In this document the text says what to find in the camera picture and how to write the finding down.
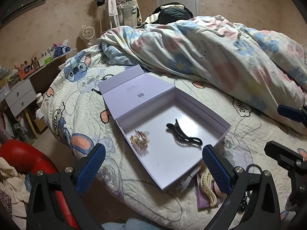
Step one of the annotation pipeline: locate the white drawer cabinet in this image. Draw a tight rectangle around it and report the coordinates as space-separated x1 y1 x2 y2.
5 80 36 117

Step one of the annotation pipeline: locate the wall air conditioner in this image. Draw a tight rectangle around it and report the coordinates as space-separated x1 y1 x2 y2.
1 0 46 28

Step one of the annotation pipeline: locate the cream yellow hair claw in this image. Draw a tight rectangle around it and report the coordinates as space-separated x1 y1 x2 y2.
200 165 218 208

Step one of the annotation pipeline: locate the black hair claw clip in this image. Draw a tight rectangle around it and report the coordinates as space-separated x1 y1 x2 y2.
166 119 203 147

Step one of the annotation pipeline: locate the black jacket pile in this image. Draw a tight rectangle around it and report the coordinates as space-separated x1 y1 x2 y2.
144 2 194 24

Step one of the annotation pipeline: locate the open lilac gift box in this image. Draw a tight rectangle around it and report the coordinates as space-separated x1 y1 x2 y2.
98 65 230 190

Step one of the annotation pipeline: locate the red chair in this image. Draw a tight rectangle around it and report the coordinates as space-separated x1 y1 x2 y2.
0 140 79 229

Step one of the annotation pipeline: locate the clear star hair clip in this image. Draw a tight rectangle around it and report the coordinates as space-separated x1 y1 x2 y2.
130 130 150 151

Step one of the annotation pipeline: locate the coiled white charging cable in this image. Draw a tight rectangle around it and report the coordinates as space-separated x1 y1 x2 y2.
178 163 205 192

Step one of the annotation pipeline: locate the white standing fan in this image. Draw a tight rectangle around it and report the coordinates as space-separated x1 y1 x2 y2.
80 24 96 47

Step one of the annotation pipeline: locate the cluttered desk shelf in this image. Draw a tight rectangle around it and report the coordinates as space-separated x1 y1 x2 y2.
1 39 72 89

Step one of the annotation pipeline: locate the clothes rack with garments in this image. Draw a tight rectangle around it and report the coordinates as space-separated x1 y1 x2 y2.
98 0 143 34

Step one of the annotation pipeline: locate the floral duvet blanket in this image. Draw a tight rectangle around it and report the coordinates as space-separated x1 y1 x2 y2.
98 16 306 134

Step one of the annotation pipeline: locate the pink round compact case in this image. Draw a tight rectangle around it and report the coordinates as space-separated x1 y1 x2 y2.
213 181 227 199

